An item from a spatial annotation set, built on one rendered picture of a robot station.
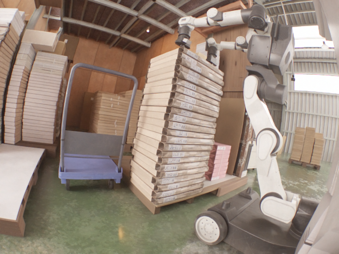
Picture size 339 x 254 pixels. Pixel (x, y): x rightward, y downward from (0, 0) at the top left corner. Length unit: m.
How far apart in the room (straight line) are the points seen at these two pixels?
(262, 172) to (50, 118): 2.19
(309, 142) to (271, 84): 4.29
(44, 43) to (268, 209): 2.44
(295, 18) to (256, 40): 7.98
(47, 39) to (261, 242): 2.48
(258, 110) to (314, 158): 4.35
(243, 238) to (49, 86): 2.31
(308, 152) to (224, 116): 3.63
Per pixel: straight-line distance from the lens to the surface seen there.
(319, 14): 1.69
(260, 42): 0.99
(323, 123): 9.65
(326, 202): 0.43
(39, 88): 2.14
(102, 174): 1.11
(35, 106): 2.14
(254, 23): 0.91
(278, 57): 0.94
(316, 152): 5.12
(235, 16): 0.97
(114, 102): 2.41
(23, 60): 2.04
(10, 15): 1.83
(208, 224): 0.87
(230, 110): 1.98
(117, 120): 2.43
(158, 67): 1.09
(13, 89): 2.00
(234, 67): 2.30
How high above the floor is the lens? 0.63
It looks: 2 degrees down
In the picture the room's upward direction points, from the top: 9 degrees clockwise
